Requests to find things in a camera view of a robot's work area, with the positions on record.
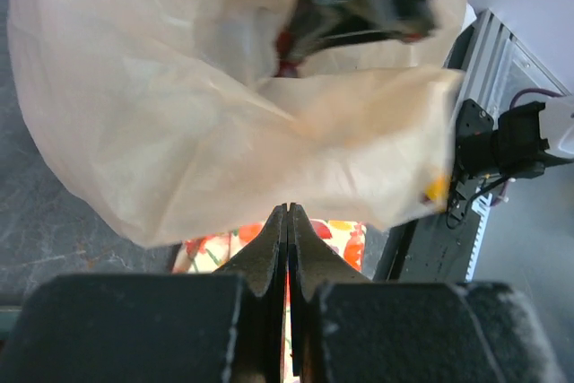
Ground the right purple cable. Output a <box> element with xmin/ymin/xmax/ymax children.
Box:
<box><xmin>510</xmin><ymin>88</ymin><xmax>564</xmax><ymax>109</ymax></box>

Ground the banana print plastic bag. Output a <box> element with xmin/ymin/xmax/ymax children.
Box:
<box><xmin>7</xmin><ymin>0</ymin><xmax>467</xmax><ymax>247</ymax></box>

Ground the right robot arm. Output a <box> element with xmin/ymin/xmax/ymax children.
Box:
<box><xmin>277</xmin><ymin>0</ymin><xmax>573</xmax><ymax>178</ymax></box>

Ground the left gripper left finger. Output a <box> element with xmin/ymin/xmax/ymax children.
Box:
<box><xmin>215</xmin><ymin>205</ymin><xmax>287</xmax><ymax>382</ymax></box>

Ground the white slotted cable duct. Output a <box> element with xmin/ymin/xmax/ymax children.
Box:
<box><xmin>465</xmin><ymin>194</ymin><xmax>492</xmax><ymax>282</ymax></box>

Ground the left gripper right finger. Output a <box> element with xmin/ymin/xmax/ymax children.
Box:
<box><xmin>287</xmin><ymin>203</ymin><xmax>370</xmax><ymax>382</ymax></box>

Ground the floral folded cloth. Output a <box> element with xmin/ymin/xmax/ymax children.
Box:
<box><xmin>172</xmin><ymin>219</ymin><xmax>368</xmax><ymax>383</ymax></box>

